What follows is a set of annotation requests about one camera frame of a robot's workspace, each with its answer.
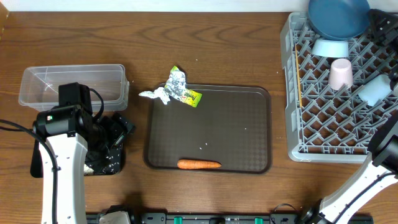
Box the white rice pile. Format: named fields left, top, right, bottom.
left=83, top=149, right=121, bottom=175

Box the dark blue plate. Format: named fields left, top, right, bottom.
left=308, top=0, right=371, bottom=40

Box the light blue small bowl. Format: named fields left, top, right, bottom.
left=312, top=38, right=349, bottom=58

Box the light blue cup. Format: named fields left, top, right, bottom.
left=358, top=75, right=391, bottom=106

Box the white pink cup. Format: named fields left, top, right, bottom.
left=328, top=58, right=353, bottom=90

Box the wooden chopstick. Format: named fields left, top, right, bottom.
left=294, top=43, right=302, bottom=108

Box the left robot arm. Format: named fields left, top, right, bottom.
left=1, top=105, right=135, bottom=223

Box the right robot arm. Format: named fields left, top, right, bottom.
left=296, top=9, right=397, bottom=224

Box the black waste tray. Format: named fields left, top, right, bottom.
left=30, top=116, right=126, bottom=179

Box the grey dishwasher rack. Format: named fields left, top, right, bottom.
left=280, top=12, right=397, bottom=164

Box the crumpled foil wrapper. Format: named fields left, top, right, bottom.
left=164, top=66, right=202, bottom=108

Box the orange carrot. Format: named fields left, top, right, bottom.
left=177, top=159, right=221, bottom=169

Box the clear plastic bin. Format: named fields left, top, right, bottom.
left=19, top=64, right=129, bottom=111

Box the dark brown serving tray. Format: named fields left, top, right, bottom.
left=144, top=84, right=272, bottom=174

